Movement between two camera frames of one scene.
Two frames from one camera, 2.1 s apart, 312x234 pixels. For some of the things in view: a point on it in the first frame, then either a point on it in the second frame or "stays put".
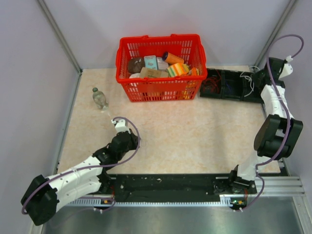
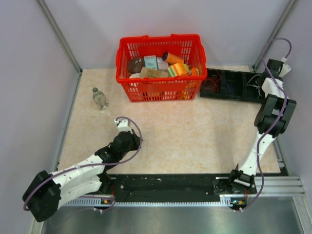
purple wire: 227,85 stays put
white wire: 255,66 to 254,86
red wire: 208,79 to 220,75
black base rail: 178,187 stays put
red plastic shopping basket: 186,88 stays put
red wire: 218,81 to 212,81
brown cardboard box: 146,72 stays put
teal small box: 150,62 stays put
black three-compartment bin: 231,85 stays put
